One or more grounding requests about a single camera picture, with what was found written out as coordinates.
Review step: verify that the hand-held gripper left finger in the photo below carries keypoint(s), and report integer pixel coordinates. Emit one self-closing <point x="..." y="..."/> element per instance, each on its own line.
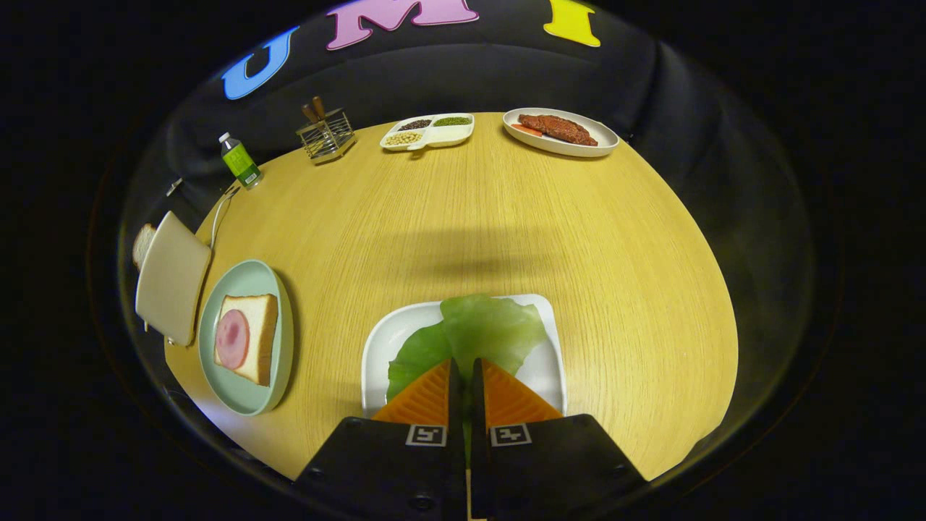
<point x="454" y="405"/>

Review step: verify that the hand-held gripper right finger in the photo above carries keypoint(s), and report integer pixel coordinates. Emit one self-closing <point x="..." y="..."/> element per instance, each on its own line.
<point x="477" y="405"/>

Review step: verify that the green lettuce leaf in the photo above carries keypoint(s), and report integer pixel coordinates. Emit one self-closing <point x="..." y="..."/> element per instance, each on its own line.
<point x="485" y="325"/>

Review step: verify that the brown crust bread slice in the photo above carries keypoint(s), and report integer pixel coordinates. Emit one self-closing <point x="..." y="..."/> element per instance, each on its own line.
<point x="143" y="244"/>

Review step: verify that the white square plate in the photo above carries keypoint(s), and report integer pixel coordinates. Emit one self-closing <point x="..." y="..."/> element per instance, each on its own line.
<point x="383" y="347"/>

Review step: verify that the white toast slice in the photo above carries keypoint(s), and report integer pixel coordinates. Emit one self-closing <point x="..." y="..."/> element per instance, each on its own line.
<point x="264" y="340"/>

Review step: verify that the pale green round plate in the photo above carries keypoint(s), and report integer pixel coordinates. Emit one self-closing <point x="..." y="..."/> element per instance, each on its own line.
<point x="246" y="401"/>

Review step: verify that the pink ham slice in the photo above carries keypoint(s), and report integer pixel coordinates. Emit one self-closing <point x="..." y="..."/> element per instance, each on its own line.
<point x="231" y="339"/>

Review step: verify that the white divided dish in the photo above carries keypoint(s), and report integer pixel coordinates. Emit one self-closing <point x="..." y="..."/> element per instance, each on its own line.
<point x="448" y="135"/>

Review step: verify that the pile of pale soybeans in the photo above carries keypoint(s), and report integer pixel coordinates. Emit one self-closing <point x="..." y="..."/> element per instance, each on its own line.
<point x="403" y="138"/>

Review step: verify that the pile of dark beans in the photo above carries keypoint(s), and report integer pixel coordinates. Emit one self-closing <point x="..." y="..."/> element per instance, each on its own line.
<point x="415" y="124"/>

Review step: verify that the pile of green beans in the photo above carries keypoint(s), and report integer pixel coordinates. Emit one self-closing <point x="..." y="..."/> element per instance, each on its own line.
<point x="452" y="121"/>

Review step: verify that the brown grilled meat piece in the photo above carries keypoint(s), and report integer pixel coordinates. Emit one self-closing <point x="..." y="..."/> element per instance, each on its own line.
<point x="557" y="129"/>

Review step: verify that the white oval plate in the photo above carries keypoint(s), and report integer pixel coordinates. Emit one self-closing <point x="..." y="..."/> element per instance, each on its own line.
<point x="602" y="137"/>

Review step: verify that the white toaster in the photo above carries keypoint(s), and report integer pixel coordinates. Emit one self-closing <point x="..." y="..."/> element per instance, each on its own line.
<point x="172" y="278"/>

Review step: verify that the green label plastic bottle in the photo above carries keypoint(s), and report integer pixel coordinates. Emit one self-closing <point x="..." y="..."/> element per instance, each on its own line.
<point x="240" y="163"/>

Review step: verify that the black backdrop cloth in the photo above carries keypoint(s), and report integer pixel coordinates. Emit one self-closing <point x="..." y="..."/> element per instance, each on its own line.
<point x="506" y="72"/>

